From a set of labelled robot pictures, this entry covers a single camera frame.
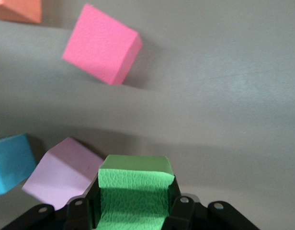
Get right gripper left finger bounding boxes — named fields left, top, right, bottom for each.
left=1, top=178, right=101, bottom=230

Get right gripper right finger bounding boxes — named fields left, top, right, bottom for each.
left=162, top=175, right=260, bottom=230

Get green foam cube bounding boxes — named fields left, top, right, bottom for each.
left=89, top=154, right=175, bottom=230

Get blue foam cube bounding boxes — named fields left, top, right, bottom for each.
left=0, top=133, right=37, bottom=196

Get pink foam cube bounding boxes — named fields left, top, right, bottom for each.
left=22, top=137, right=104, bottom=211

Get brown paper table cover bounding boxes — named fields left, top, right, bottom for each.
left=0, top=0, right=295, bottom=230

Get red foam cube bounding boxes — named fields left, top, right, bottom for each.
left=62, top=3, right=143, bottom=86

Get orange foam cube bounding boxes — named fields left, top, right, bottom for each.
left=0, top=0, right=42, bottom=24

